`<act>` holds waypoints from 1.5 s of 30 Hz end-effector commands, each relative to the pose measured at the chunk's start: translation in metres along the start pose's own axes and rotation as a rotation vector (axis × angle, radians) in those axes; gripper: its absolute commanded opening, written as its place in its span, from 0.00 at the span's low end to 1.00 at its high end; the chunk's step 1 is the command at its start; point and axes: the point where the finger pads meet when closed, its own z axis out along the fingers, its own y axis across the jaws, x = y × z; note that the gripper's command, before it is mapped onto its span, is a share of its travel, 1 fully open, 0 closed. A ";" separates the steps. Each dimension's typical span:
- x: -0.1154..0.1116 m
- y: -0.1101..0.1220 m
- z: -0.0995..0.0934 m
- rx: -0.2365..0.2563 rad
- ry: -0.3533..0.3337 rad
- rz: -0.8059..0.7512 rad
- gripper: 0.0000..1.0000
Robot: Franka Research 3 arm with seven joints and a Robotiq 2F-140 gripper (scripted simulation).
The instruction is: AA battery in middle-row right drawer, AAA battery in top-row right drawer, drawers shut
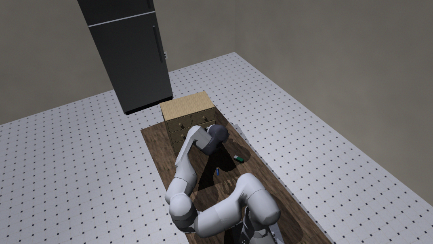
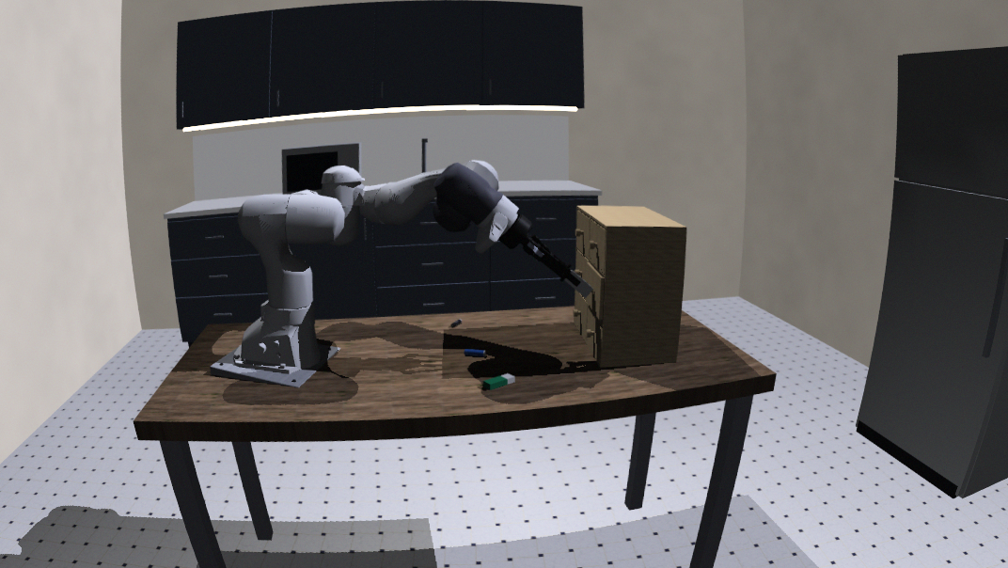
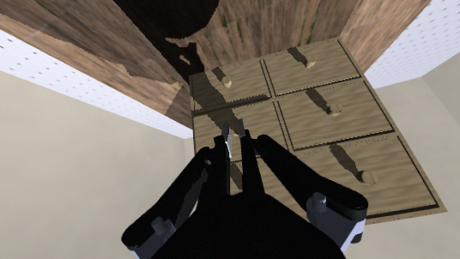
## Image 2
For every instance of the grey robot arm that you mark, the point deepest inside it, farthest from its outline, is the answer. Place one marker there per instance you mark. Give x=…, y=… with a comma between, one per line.
x=285, y=332

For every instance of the green and white eraser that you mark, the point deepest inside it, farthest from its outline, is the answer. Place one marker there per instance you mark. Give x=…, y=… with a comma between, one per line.
x=499, y=381

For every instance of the brown wooden drawer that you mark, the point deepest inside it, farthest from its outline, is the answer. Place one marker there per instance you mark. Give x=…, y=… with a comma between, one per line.
x=581, y=264
x=594, y=335
x=583, y=230
x=580, y=313
x=596, y=298
x=597, y=245

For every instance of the small dark brown chest of drawers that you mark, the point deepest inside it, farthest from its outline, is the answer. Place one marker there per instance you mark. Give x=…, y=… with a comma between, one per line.
x=643, y=287

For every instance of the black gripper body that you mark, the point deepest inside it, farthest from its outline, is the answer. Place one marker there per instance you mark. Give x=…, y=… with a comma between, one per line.
x=518, y=234

